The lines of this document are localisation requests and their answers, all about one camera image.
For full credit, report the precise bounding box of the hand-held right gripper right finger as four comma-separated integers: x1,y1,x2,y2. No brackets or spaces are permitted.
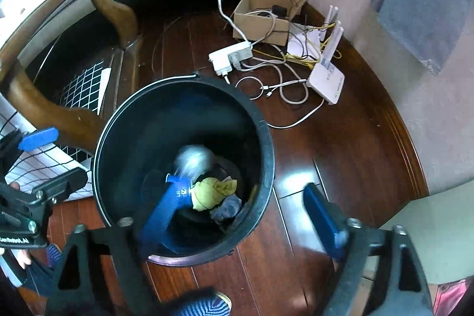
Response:
303,183,434,316

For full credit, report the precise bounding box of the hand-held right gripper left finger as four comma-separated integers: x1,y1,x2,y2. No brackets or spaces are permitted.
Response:
44,173,193,316

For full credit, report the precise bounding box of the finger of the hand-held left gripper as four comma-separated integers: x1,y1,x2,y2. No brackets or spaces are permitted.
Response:
0,127,60,172
0,168,89,236

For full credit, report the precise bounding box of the white tissue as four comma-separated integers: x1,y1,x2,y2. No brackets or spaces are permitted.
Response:
173,145,213,179

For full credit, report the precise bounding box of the black round trash bin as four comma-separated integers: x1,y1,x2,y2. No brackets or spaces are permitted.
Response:
92,75,275,268

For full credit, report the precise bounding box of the person's left hand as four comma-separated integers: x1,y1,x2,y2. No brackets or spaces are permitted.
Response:
17,247,34,270

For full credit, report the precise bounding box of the blue striped slipper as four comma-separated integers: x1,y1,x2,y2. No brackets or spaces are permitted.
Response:
174,292,232,316
46,244,63,268

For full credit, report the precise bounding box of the yellow crumpled cloth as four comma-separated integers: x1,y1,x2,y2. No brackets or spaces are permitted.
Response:
190,177,238,212

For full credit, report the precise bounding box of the grey crumpled cloth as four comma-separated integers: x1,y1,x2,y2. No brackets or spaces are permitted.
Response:
210,195,243,224

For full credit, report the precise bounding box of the white checked sheet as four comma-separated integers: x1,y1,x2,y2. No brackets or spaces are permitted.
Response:
0,57,112,202

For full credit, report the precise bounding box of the pale green cabinet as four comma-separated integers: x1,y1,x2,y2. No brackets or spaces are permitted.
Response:
363,179,474,302

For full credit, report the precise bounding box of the white router with antennas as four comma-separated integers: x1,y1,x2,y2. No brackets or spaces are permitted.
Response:
307,5,346,105

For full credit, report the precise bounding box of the pink patterned cloth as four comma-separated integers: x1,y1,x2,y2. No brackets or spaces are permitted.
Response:
431,277,474,316

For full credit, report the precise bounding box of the white power strip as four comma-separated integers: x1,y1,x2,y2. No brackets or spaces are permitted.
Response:
208,41,253,77

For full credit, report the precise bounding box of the white paper sheet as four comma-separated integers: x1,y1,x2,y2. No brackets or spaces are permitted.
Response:
287,22,323,61

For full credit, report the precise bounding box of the open cardboard box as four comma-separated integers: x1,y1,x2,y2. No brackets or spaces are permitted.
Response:
233,0,308,47

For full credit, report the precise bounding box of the long white cable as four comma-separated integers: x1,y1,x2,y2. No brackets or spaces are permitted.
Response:
265,97,324,129

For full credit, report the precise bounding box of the white looped charging cable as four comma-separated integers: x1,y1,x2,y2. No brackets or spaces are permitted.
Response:
235,76,308,102

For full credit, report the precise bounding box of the yellow network cable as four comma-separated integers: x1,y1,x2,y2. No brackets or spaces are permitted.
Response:
255,22,332,65

